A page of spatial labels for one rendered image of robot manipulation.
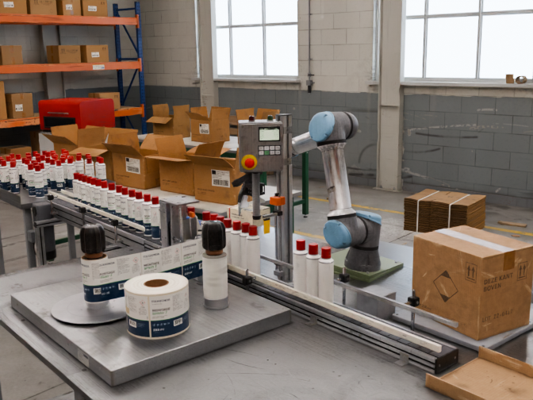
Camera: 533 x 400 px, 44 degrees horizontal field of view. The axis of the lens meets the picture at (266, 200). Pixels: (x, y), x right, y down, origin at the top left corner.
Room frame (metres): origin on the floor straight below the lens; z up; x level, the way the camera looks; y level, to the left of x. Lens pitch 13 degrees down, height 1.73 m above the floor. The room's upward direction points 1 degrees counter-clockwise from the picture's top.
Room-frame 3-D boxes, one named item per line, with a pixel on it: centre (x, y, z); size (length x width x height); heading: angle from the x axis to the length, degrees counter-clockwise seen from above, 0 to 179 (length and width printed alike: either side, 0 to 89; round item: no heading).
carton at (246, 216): (2.97, 0.08, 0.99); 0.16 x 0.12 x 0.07; 49
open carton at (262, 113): (6.84, 0.10, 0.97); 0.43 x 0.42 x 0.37; 135
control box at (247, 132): (2.52, 0.02, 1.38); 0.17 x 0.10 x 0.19; 95
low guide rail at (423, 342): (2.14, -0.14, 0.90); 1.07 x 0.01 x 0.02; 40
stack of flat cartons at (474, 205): (6.27, -1.75, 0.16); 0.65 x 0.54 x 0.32; 53
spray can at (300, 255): (2.23, -0.12, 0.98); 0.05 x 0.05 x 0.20
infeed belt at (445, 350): (2.38, 0.01, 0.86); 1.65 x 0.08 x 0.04; 40
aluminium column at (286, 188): (2.51, -0.07, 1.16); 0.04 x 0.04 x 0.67; 40
